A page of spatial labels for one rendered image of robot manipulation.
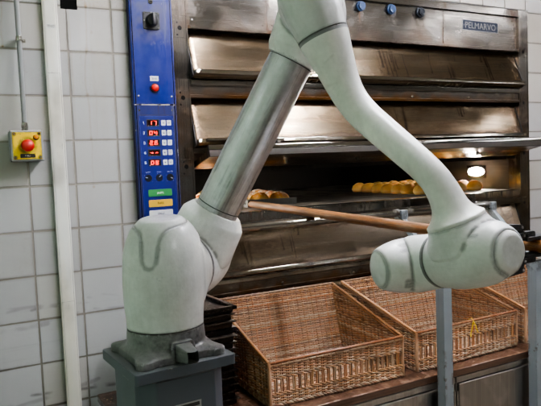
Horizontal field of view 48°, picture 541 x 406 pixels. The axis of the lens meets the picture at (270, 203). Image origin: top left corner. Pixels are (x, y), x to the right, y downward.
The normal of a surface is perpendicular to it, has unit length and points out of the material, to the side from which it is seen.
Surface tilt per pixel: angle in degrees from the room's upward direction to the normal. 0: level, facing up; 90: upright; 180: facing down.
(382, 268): 89
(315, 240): 70
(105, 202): 90
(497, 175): 90
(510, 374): 92
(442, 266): 103
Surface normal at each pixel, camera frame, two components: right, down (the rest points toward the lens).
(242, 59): 0.42, -0.31
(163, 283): 0.18, 0.00
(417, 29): 0.47, 0.04
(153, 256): -0.10, -0.19
